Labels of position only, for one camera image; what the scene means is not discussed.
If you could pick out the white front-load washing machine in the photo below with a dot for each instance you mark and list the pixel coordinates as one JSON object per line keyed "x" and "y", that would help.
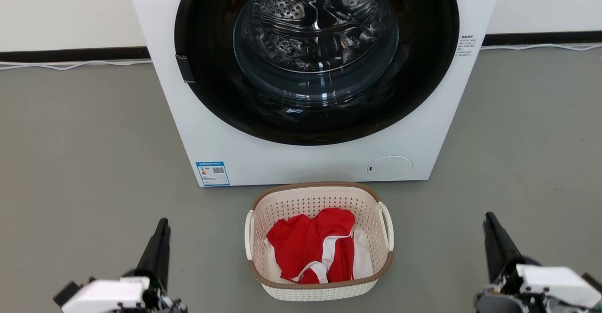
{"x": 244, "y": 155}

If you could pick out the black round washer door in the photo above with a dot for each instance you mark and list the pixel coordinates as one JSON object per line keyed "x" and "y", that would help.
{"x": 211, "y": 92}

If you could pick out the small printed text label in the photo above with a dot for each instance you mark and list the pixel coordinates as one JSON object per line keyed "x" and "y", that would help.
{"x": 465, "y": 45}

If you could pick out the round white filter cover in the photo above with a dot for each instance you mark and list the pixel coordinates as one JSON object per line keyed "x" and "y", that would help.
{"x": 389, "y": 168}

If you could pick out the red garment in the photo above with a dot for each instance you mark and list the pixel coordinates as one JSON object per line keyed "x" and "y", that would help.
{"x": 301, "y": 242}

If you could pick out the blue energy label sticker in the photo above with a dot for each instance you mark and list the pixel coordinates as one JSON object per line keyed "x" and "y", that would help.
{"x": 212, "y": 173}

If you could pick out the cream perforated laundry basket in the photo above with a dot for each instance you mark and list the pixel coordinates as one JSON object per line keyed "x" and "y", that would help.
{"x": 305, "y": 202}

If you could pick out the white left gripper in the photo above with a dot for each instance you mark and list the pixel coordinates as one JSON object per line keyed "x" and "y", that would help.
{"x": 108, "y": 296}

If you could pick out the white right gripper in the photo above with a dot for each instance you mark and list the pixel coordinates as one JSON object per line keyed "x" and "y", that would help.
{"x": 550, "y": 282}

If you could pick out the steel washer drum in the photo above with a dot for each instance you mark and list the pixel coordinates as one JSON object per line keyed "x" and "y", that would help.
{"x": 315, "y": 26}

